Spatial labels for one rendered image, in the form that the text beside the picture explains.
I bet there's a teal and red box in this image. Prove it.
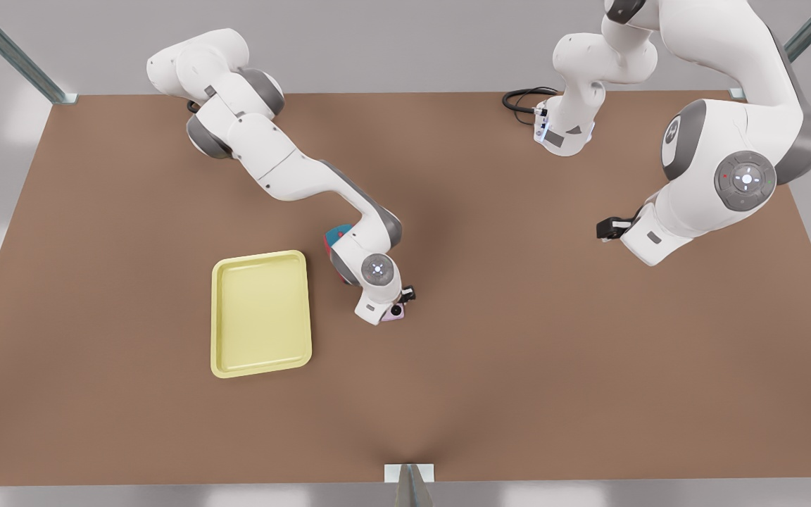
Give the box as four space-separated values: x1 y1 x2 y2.
323 224 356 286

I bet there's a yellow rectangular tray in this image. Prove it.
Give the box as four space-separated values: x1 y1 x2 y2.
210 250 313 379

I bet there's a silver frame post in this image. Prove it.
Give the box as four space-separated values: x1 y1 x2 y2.
384 463 435 507
0 0 78 106
728 0 811 100

